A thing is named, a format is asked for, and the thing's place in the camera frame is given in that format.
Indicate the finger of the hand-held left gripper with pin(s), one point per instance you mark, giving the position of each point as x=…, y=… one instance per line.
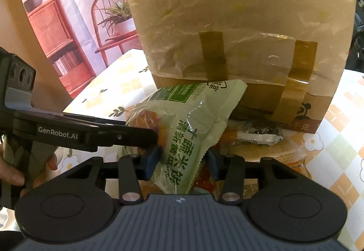
x=93, y=134

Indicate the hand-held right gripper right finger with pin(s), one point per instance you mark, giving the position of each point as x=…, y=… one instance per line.
x=212, y=163

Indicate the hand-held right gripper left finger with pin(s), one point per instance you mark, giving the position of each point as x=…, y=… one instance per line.
x=153, y=160

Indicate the orange snack packet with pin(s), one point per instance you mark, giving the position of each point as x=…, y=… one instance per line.
x=295, y=167
x=209, y=180

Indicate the light green snack packet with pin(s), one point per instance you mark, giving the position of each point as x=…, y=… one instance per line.
x=182, y=126

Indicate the plastic-lined cardboard box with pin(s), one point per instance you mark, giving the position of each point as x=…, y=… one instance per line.
x=241, y=26

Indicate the person's left hand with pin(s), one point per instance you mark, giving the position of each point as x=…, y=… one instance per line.
x=12, y=171

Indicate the silver black snack packet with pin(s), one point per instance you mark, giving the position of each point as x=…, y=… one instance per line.
x=256, y=137

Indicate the printed backdrop cloth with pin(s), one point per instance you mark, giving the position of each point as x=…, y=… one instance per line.
x=71, y=12

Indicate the checkered tablecloth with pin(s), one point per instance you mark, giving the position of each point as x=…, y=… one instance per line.
x=341, y=126

